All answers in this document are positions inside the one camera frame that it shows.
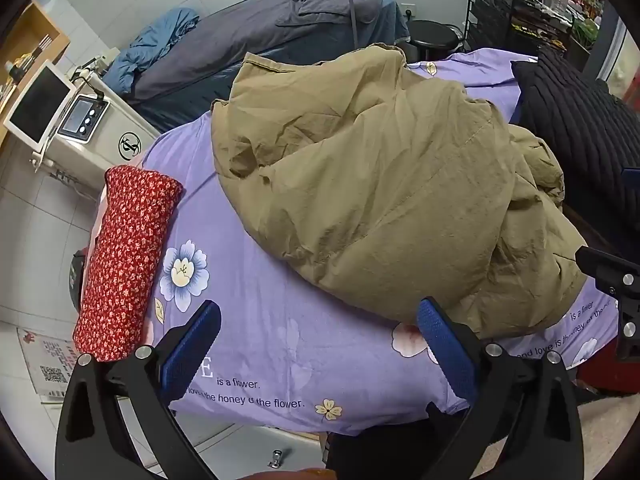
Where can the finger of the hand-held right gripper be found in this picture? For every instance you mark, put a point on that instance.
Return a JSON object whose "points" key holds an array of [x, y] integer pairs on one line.
{"points": [[632, 178], [612, 272]]}

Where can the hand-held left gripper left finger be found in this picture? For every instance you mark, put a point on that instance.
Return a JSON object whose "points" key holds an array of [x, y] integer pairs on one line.
{"points": [[190, 350]]}

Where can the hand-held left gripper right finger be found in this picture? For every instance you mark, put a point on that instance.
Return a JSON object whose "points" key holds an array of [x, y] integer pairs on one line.
{"points": [[445, 350]]}

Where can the khaki fur-hooded padded jacket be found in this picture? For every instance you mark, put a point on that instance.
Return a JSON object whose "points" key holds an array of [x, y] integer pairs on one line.
{"points": [[375, 170]]}

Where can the black knitted cushion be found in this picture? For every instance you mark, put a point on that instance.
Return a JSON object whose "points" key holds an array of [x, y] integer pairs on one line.
{"points": [[575, 125]]}

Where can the purple floral bedsheet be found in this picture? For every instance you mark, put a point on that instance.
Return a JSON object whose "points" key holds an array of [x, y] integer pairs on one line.
{"points": [[260, 310]]}

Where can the red cloth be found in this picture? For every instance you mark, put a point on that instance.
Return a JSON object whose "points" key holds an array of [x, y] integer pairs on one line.
{"points": [[605, 375]]}

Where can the red floral pillow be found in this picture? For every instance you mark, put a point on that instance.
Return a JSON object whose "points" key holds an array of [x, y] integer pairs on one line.
{"points": [[125, 260]]}

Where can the black floor scale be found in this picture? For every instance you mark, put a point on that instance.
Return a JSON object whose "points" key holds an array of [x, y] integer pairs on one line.
{"points": [[77, 280]]}

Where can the small metal bolt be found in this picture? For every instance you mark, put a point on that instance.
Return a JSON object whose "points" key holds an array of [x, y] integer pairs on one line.
{"points": [[276, 457]]}

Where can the printed paper sheet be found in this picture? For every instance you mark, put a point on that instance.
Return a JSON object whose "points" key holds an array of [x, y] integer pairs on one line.
{"points": [[45, 360]]}

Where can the white machine with display panel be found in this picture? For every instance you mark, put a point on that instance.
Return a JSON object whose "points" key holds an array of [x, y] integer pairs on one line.
{"points": [[90, 155]]}

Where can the black round stool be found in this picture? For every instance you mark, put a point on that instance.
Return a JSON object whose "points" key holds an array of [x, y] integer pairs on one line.
{"points": [[430, 35]]}

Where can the white framed monitor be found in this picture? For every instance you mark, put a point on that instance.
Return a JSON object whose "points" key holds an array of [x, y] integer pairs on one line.
{"points": [[37, 102]]}

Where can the dark blue duvet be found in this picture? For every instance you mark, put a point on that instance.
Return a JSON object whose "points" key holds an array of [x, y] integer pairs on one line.
{"points": [[225, 55]]}

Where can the blue crumpled cloth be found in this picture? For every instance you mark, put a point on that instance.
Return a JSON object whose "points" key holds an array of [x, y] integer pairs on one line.
{"points": [[145, 55]]}

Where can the wooden shelf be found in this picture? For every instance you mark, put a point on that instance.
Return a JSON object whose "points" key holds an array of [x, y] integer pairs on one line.
{"points": [[30, 30]]}

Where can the white wall socket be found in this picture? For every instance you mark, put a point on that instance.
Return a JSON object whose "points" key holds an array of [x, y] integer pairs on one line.
{"points": [[408, 11]]}

